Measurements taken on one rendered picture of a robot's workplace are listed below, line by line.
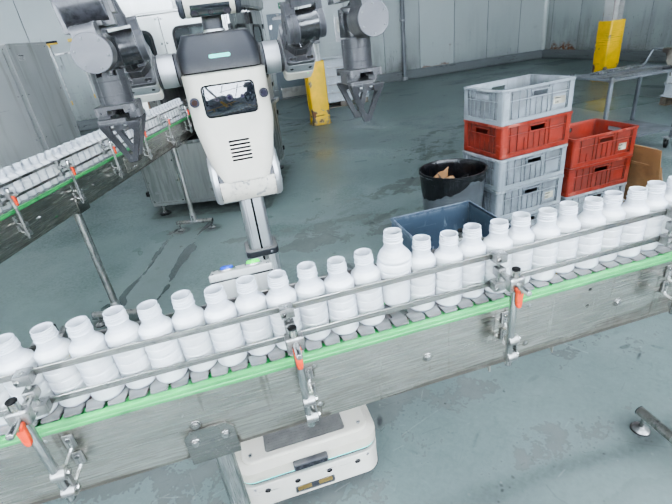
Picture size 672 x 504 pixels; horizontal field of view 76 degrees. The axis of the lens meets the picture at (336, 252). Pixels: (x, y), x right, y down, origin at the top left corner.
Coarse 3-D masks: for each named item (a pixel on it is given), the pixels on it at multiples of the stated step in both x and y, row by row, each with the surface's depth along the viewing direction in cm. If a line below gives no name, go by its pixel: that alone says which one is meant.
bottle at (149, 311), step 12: (156, 300) 78; (144, 312) 76; (156, 312) 77; (144, 324) 77; (156, 324) 77; (168, 324) 79; (144, 336) 77; (156, 336) 77; (156, 348) 78; (168, 348) 79; (180, 348) 82; (156, 360) 79; (168, 360) 80; (180, 360) 82; (168, 372) 81; (180, 372) 82
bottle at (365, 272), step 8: (360, 248) 87; (368, 248) 87; (360, 256) 84; (368, 256) 84; (360, 264) 85; (368, 264) 85; (352, 272) 87; (360, 272) 86; (368, 272) 85; (376, 272) 86; (360, 280) 85; (368, 280) 85; (376, 280) 86; (376, 288) 87; (360, 296) 87; (368, 296) 87; (376, 296) 88; (360, 304) 89; (368, 304) 88; (376, 304) 88; (360, 312) 90; (368, 312) 89; (368, 320) 90; (376, 320) 90
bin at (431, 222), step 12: (456, 204) 157; (468, 204) 159; (408, 216) 154; (420, 216) 155; (432, 216) 157; (444, 216) 158; (456, 216) 159; (468, 216) 161; (480, 216) 153; (492, 216) 145; (408, 228) 156; (420, 228) 157; (432, 228) 159; (444, 228) 160; (456, 228) 162; (408, 240) 141; (432, 240) 161; (552, 348) 122
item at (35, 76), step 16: (0, 48) 541; (16, 48) 557; (32, 48) 584; (16, 64) 554; (32, 64) 582; (48, 64) 612; (16, 80) 558; (32, 80) 579; (48, 80) 609; (32, 96) 577; (48, 96) 606; (64, 96) 639; (32, 112) 576; (48, 112) 604; (64, 112) 636; (48, 128) 601; (64, 128) 634; (48, 144) 598
